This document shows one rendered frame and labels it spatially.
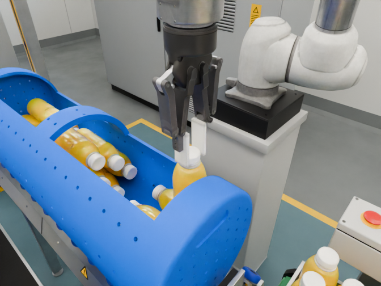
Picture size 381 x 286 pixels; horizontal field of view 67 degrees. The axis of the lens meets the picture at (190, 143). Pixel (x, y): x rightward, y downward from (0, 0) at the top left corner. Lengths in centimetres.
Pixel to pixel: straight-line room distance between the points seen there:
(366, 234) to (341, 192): 183
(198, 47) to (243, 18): 180
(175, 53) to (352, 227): 49
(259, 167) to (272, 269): 92
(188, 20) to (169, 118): 14
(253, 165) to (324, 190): 140
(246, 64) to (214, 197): 66
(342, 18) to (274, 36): 19
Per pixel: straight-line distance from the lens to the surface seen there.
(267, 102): 107
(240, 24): 221
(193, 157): 51
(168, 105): 42
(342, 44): 97
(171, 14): 39
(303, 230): 212
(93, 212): 55
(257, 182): 115
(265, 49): 101
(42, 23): 580
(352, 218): 70
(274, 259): 194
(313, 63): 99
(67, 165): 63
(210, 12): 39
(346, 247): 72
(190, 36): 39
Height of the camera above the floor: 157
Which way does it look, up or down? 35 degrees down
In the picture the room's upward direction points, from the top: straight up
